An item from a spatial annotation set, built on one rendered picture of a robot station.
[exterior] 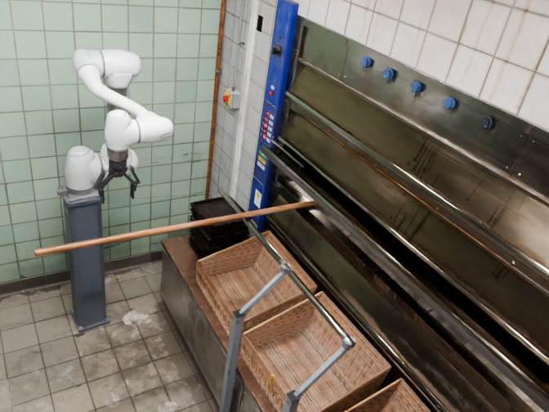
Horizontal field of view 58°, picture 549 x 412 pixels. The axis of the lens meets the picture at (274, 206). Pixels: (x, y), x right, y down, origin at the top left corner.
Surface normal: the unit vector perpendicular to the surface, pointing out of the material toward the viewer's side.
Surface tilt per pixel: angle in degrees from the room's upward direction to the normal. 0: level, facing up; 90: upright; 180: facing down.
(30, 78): 90
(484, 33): 90
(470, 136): 90
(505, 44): 90
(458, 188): 70
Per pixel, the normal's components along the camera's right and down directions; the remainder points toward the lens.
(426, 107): -0.86, 0.16
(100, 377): 0.14, -0.84
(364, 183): -0.76, -0.14
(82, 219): 0.56, 0.50
